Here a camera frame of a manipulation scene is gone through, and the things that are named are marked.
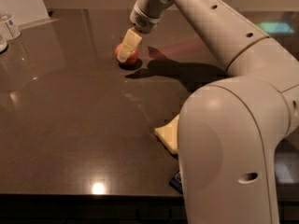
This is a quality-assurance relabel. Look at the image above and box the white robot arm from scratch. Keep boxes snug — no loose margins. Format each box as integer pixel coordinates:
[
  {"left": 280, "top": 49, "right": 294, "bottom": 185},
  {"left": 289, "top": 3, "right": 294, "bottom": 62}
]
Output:
[{"left": 118, "top": 0, "right": 299, "bottom": 224}]

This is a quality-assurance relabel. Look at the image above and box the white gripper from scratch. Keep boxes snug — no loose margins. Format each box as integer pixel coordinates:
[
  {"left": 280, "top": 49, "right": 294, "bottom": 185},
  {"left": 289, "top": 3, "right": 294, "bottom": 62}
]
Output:
[{"left": 116, "top": 0, "right": 173, "bottom": 63}]

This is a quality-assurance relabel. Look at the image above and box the red apple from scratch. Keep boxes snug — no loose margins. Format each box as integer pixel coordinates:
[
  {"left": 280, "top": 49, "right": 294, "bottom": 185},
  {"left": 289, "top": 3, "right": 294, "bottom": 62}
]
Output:
[{"left": 115, "top": 44, "right": 138, "bottom": 66}]

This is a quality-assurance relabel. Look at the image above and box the white container at left edge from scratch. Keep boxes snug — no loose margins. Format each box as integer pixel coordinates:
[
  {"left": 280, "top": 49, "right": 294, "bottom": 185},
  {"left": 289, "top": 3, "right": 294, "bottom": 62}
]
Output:
[{"left": 0, "top": 35, "right": 7, "bottom": 53}]

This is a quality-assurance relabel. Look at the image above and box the dark blue snack packet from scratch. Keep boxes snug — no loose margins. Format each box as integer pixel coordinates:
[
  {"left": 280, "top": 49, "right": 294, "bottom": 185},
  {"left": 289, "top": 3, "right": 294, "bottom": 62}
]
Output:
[{"left": 169, "top": 172, "right": 183, "bottom": 194}]

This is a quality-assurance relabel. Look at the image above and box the clear plastic water bottle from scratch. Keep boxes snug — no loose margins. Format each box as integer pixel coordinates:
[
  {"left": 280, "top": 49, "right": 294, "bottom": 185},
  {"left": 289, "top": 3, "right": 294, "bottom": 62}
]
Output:
[{"left": 0, "top": 9, "right": 21, "bottom": 41}]

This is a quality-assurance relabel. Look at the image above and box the white board leaning on wall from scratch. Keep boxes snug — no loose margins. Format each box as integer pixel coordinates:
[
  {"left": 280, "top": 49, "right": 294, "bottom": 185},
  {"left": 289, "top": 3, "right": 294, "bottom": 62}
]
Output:
[{"left": 0, "top": 0, "right": 49, "bottom": 25}]

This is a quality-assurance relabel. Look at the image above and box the yellow sponge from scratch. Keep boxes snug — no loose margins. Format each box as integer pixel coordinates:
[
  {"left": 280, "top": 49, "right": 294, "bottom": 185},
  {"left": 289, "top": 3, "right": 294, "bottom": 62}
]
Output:
[{"left": 154, "top": 116, "right": 179, "bottom": 155}]

